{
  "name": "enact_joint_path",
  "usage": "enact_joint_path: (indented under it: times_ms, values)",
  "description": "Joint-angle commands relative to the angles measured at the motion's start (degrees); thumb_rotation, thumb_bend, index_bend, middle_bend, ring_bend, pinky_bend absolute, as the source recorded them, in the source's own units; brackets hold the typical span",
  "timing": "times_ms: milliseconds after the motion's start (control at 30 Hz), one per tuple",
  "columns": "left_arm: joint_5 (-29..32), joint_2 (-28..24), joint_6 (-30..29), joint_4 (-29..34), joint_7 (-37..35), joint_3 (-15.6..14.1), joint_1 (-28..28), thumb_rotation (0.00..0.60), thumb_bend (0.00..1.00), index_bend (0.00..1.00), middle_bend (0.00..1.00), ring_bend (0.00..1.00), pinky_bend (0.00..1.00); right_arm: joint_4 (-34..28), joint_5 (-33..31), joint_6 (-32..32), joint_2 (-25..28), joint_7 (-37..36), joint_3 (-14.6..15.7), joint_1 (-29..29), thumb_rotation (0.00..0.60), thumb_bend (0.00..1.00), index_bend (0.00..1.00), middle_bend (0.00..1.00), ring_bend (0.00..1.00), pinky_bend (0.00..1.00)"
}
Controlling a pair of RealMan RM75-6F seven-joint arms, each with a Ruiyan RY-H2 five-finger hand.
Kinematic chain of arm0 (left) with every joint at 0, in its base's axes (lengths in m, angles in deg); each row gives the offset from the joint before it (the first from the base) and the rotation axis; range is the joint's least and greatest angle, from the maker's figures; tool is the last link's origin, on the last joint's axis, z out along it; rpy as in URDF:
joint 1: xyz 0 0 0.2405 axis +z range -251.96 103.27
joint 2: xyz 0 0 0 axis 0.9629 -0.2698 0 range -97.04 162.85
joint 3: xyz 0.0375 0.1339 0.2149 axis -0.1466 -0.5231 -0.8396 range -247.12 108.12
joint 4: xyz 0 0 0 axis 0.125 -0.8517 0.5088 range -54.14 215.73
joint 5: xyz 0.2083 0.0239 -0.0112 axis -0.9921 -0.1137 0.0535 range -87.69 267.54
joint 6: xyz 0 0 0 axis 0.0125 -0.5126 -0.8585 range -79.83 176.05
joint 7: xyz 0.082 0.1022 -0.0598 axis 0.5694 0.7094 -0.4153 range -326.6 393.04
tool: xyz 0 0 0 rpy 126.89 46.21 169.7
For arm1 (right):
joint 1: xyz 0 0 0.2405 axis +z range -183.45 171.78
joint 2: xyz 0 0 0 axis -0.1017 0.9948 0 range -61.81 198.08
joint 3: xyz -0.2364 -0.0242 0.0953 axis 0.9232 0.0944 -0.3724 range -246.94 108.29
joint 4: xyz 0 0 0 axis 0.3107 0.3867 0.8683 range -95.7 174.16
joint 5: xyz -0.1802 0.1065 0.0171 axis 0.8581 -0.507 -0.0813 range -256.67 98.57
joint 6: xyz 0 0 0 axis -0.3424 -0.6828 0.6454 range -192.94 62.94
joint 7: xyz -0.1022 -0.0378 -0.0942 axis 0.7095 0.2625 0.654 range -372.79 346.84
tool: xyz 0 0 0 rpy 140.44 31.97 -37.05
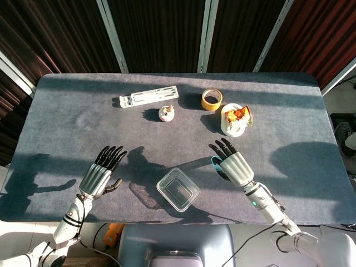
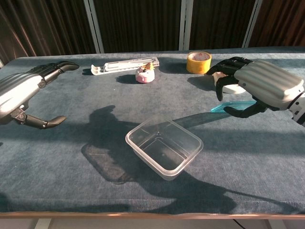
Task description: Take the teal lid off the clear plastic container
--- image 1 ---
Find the right black-grey robot hand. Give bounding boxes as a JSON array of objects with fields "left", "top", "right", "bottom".
[{"left": 208, "top": 137, "right": 255, "bottom": 188}]

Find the yellow tape roll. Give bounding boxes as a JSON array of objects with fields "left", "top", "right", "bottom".
[{"left": 201, "top": 88, "right": 224, "bottom": 112}]

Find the grey robot torso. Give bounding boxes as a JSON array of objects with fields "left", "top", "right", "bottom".
[{"left": 118, "top": 224, "right": 237, "bottom": 267}]

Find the black shoe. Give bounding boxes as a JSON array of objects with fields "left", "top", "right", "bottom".
[{"left": 335, "top": 121, "right": 356, "bottom": 158}]

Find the black cable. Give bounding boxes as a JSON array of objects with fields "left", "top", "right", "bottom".
[{"left": 225, "top": 222, "right": 279, "bottom": 267}]

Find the blue-grey table cloth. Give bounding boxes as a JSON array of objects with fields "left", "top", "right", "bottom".
[{"left": 0, "top": 72, "right": 356, "bottom": 226}]

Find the black plastic tray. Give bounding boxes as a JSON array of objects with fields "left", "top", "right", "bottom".
[{"left": 330, "top": 113, "right": 356, "bottom": 131}]

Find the orange device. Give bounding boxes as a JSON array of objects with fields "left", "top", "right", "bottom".
[{"left": 103, "top": 222, "right": 125, "bottom": 245}]

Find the browned toast piece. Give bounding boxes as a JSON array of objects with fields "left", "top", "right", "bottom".
[{"left": 224, "top": 105, "right": 254, "bottom": 127}]

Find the light grey chest housing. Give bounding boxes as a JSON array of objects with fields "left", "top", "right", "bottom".
[{"left": 149, "top": 251, "right": 206, "bottom": 267}]

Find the white plastic slotted bracket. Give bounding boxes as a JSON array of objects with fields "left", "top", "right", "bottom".
[{"left": 118, "top": 85, "right": 179, "bottom": 108}]

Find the white metal frame post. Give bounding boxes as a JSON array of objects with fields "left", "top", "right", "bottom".
[
  {"left": 96, "top": 0, "right": 129, "bottom": 73},
  {"left": 321, "top": 60, "right": 356, "bottom": 97},
  {"left": 0, "top": 50, "right": 37, "bottom": 97},
  {"left": 196, "top": 0, "right": 219, "bottom": 73},
  {"left": 252, "top": 0, "right": 294, "bottom": 73}
]

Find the left black-grey robot hand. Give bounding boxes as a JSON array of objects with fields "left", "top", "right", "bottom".
[{"left": 78, "top": 145, "right": 128, "bottom": 200}]

